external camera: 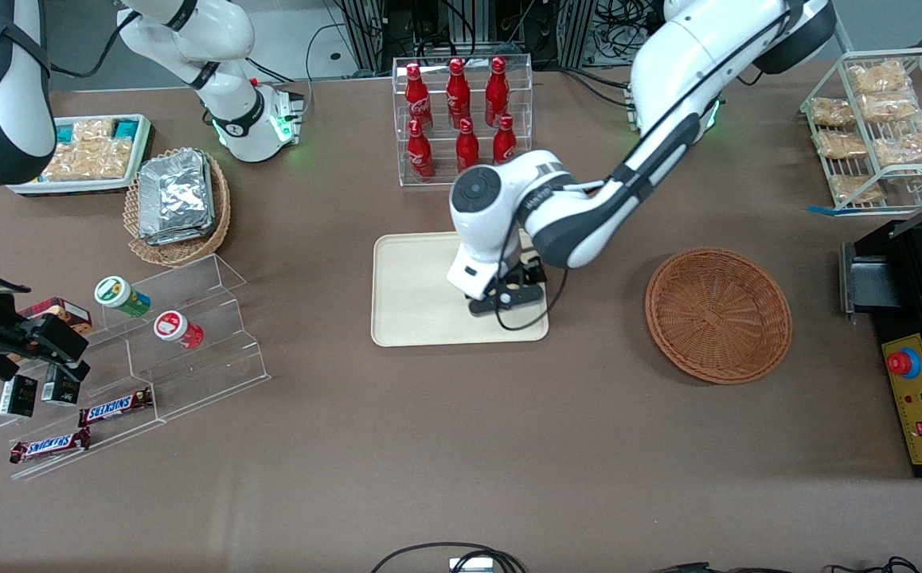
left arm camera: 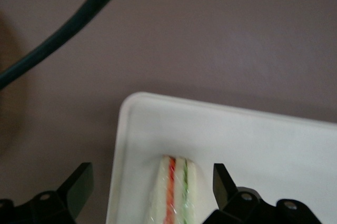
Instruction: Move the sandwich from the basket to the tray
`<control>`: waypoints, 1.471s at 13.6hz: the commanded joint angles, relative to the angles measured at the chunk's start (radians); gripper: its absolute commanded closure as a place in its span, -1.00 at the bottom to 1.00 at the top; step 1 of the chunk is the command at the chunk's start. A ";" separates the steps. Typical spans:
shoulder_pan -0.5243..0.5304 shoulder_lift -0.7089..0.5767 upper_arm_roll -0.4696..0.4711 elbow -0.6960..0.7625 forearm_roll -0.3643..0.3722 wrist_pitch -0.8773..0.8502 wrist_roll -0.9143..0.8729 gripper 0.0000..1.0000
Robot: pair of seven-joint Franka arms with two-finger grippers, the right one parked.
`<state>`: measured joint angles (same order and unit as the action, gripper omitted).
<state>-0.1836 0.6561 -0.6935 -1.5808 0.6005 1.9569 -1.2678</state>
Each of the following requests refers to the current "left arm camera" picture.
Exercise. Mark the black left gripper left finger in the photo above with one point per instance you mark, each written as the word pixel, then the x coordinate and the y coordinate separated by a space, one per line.
pixel 73 189

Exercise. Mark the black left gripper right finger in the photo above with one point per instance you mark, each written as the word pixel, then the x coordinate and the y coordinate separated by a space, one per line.
pixel 234 205

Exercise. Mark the triangle sandwich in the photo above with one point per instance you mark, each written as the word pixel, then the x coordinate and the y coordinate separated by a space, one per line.
pixel 173 195

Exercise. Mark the white rectangular tray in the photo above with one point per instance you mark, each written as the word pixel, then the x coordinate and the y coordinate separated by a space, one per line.
pixel 250 150

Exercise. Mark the brown table mat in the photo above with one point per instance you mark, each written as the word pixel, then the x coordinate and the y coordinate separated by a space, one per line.
pixel 197 37

